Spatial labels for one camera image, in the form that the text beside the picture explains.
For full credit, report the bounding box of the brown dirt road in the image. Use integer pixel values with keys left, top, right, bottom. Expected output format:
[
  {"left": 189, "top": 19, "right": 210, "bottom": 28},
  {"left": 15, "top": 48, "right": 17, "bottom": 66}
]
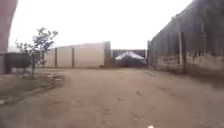
[{"left": 0, "top": 67, "right": 224, "bottom": 128}]

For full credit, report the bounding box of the grass and dirt verge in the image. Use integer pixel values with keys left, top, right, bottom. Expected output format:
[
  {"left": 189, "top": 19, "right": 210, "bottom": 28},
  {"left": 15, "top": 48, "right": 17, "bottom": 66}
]
[{"left": 0, "top": 73, "right": 64, "bottom": 107}]

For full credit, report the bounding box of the dark block wall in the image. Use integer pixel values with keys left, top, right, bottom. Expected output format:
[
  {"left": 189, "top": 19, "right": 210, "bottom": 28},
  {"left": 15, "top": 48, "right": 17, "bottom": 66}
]
[{"left": 146, "top": 0, "right": 224, "bottom": 78}]

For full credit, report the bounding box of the small leafy tree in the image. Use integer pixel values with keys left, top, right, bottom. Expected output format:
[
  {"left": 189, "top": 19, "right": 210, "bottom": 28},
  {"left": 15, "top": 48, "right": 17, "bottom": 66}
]
[{"left": 14, "top": 26, "right": 59, "bottom": 78}]

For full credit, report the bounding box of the beige panelled wall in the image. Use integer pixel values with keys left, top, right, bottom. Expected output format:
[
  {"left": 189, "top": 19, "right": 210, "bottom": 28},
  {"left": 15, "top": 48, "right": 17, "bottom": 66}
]
[{"left": 42, "top": 41, "right": 112, "bottom": 69}]

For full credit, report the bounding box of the pinkish building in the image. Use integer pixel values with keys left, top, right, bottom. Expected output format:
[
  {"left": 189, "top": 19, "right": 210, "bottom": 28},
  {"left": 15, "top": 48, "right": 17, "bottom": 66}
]
[{"left": 0, "top": 0, "right": 19, "bottom": 75}]

